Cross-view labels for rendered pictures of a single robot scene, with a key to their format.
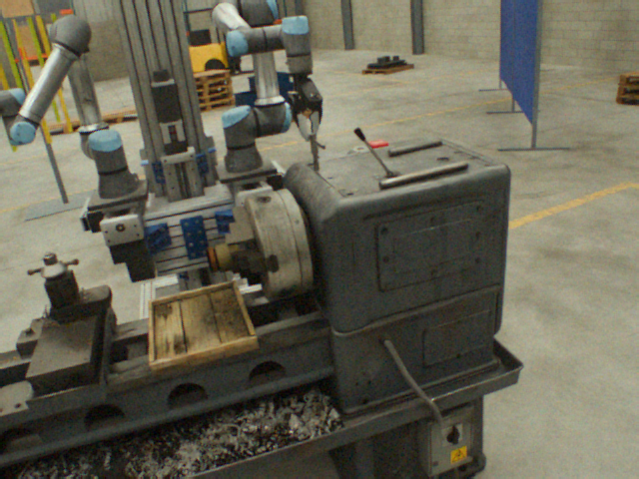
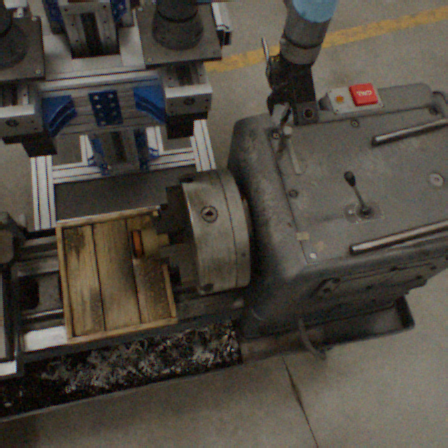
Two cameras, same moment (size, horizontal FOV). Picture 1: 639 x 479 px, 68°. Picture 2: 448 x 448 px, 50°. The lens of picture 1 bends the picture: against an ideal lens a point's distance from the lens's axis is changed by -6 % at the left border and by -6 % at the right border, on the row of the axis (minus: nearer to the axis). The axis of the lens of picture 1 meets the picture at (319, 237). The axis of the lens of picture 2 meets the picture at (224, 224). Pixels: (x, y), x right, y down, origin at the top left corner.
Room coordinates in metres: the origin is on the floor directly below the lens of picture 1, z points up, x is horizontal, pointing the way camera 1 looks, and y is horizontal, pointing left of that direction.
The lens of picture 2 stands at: (0.88, 0.16, 2.24)
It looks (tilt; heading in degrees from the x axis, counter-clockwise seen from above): 67 degrees down; 353
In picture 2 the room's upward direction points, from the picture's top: 11 degrees clockwise
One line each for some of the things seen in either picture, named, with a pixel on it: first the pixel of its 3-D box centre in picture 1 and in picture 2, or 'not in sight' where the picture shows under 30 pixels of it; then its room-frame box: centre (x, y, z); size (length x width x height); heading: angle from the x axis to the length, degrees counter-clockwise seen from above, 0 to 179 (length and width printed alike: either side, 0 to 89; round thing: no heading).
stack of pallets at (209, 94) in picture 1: (199, 92); not in sight; (10.81, 2.16, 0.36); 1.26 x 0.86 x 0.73; 124
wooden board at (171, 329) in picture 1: (199, 322); (115, 272); (1.28, 0.39, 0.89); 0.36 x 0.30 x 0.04; 15
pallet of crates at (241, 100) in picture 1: (271, 98); not in sight; (8.58, 0.54, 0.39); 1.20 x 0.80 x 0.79; 120
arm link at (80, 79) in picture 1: (84, 92); not in sight; (1.93, 0.82, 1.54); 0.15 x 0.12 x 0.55; 35
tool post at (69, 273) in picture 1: (61, 286); not in sight; (1.26, 0.76, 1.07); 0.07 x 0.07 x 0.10; 15
